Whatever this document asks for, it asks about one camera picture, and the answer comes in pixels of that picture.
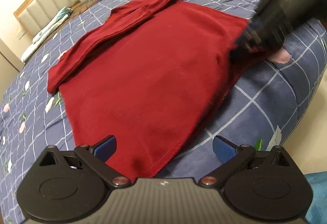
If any red long sleeve sweater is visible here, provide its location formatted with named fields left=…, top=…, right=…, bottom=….
left=47, top=0, right=276, bottom=180

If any blue plaid floral quilt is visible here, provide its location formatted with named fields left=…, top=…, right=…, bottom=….
left=1, top=0, right=326, bottom=223

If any white folded pillow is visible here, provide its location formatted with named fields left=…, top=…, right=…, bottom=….
left=20, top=7, right=73, bottom=63

